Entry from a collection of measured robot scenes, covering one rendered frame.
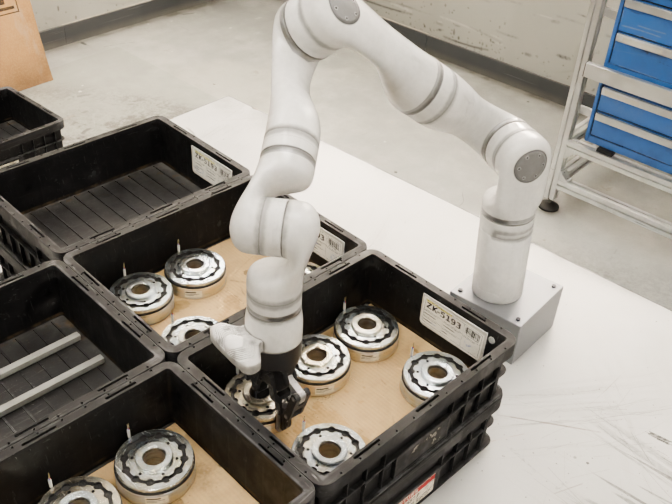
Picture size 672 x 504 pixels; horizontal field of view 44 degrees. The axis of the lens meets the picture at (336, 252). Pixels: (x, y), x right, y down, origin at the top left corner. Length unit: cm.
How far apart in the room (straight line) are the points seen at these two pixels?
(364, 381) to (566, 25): 300
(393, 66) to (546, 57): 301
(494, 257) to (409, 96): 38
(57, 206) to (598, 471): 108
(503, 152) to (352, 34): 35
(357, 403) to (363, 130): 255
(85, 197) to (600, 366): 102
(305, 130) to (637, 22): 206
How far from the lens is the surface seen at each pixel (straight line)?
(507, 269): 147
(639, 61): 300
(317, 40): 112
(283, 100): 106
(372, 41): 115
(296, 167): 100
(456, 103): 125
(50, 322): 141
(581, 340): 164
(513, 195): 138
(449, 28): 442
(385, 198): 193
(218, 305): 140
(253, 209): 97
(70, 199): 170
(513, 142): 135
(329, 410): 123
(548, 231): 320
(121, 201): 168
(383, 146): 359
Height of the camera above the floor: 173
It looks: 36 degrees down
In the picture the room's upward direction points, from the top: 4 degrees clockwise
